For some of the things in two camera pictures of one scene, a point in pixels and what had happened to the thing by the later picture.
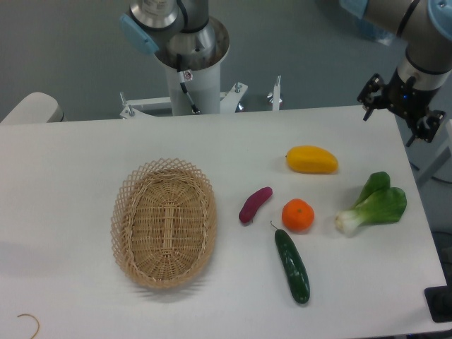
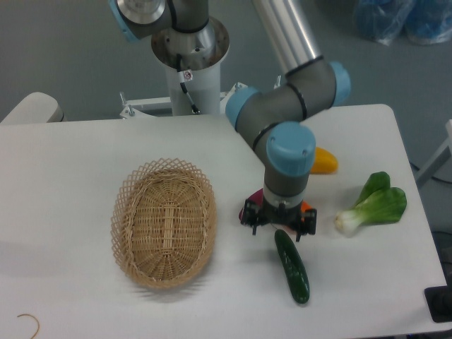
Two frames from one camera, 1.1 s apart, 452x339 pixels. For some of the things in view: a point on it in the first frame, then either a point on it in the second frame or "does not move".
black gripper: x=407 y=101 to x=254 y=215
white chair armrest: x=37 y=107 does not move
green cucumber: x=298 y=279 does not move
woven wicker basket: x=163 y=222 does not move
